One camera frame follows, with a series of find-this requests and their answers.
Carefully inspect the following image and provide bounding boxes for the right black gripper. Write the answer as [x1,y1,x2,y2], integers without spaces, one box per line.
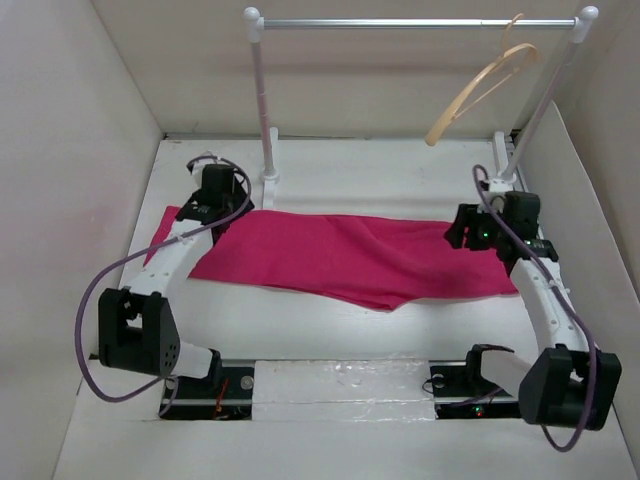
[443,202,510,250]

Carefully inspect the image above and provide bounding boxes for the beige wooden clothes hanger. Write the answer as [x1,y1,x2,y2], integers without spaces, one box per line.
[424,13,540,147]

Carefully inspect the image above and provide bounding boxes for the pink trousers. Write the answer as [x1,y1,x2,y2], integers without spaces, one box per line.
[143,204,519,312]

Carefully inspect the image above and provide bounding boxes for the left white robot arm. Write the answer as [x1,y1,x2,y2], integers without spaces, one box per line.
[98,155,254,397]

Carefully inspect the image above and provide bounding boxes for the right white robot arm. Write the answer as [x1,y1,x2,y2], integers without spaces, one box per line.
[444,192,622,431]

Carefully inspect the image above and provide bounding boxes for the white foam block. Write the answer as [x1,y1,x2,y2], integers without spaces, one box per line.
[252,360,435,423]

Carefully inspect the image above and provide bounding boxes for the white clothes rack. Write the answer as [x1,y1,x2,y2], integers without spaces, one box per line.
[243,6,599,210]

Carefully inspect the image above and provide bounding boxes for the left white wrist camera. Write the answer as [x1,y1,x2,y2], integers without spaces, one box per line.
[187,154,220,189]

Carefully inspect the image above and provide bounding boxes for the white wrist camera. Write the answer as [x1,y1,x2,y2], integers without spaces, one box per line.
[187,154,220,189]
[480,178,514,213]

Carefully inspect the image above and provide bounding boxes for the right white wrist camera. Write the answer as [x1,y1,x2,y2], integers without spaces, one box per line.
[480,178,514,213]

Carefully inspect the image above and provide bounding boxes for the aluminium rail right side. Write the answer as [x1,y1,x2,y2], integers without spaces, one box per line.
[507,128,530,192]

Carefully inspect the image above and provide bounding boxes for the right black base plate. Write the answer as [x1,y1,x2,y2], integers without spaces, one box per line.
[422,360,521,420]

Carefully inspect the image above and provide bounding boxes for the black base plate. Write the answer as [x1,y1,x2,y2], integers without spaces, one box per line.
[422,360,521,420]
[159,360,256,421]

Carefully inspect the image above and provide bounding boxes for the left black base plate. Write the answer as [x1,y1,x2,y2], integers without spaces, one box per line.
[159,360,256,421]

